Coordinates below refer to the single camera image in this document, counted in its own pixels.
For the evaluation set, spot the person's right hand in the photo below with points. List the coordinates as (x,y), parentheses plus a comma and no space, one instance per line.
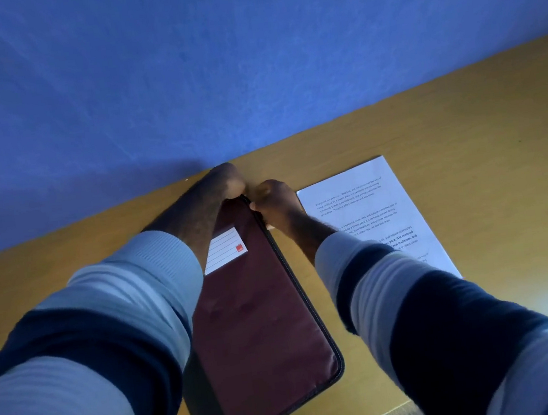
(277,202)

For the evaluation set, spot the person's left hand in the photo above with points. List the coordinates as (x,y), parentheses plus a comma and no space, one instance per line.
(216,184)

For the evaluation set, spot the person's right fingers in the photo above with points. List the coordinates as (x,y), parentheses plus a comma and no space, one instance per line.
(259,202)

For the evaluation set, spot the maroon zippered folder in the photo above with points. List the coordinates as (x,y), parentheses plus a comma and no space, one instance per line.
(263,325)

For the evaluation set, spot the person's left forearm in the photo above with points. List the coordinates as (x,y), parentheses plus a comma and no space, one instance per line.
(95,336)

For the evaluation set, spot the person's right forearm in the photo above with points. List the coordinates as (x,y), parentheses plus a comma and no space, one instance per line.
(442,323)

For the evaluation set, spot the white label sticker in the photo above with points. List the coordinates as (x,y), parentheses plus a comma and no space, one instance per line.
(225,255)

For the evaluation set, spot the white printed paper sheet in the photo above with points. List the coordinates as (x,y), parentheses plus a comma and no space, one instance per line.
(384,211)

